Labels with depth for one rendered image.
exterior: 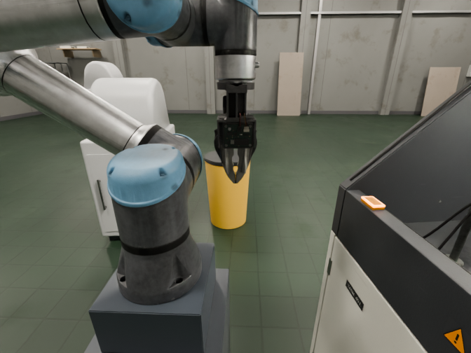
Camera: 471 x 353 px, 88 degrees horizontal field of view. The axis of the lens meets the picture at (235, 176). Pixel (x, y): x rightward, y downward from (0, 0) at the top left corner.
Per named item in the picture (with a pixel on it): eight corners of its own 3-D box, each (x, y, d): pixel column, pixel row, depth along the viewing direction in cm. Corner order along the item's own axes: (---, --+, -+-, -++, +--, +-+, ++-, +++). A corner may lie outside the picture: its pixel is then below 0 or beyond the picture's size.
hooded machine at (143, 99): (167, 245, 194) (145, 78, 147) (96, 244, 195) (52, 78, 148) (186, 202, 260) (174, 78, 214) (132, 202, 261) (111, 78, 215)
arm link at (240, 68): (215, 57, 47) (257, 57, 48) (216, 82, 49) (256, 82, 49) (213, 54, 40) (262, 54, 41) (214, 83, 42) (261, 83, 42)
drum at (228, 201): (250, 210, 246) (252, 150, 222) (247, 233, 209) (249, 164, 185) (212, 207, 250) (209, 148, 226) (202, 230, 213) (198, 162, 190)
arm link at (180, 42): (123, -21, 34) (200, -23, 34) (151, 1, 45) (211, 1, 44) (132, 42, 37) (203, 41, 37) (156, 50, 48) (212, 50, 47)
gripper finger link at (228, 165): (221, 192, 50) (220, 148, 47) (221, 181, 56) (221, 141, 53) (236, 192, 51) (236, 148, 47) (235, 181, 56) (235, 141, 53)
